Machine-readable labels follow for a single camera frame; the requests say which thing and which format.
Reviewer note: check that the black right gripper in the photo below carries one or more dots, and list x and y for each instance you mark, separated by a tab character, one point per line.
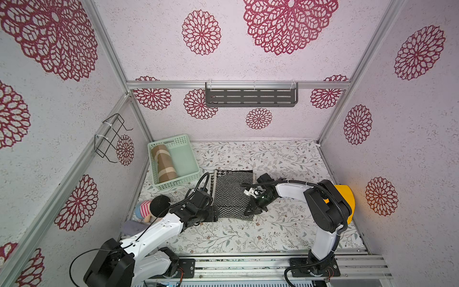
253	202

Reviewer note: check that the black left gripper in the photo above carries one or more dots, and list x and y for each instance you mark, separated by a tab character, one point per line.
213	213

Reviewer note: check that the black white zigzag scarf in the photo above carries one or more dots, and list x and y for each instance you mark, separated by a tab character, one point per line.
228	194

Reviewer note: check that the brown beige plaid scarf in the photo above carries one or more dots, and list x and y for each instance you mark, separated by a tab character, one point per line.
165	168

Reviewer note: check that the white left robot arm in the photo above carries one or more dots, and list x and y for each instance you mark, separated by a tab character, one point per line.
142	256

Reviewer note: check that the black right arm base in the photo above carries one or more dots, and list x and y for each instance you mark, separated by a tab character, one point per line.
313	267

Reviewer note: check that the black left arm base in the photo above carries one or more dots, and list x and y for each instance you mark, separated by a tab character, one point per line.
168	265

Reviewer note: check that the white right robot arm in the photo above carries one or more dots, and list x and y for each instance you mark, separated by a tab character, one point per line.
331	212

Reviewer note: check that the mint green plastic basket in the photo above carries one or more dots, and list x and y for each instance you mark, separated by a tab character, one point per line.
183	158

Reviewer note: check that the plush doll black hair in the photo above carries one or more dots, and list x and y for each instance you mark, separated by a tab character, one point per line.
149	210

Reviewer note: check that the grey purple rolled cloth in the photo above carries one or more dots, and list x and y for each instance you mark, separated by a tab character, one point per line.
132	228

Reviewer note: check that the dark grey wall shelf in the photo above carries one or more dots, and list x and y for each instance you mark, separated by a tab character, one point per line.
255	97

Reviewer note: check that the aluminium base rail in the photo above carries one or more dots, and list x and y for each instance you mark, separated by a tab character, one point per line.
274	266

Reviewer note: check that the black wire wall rack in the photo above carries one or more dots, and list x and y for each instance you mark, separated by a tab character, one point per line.
115	145

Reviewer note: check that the aluminium corner frame post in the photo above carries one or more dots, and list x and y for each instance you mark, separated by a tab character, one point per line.
388	19

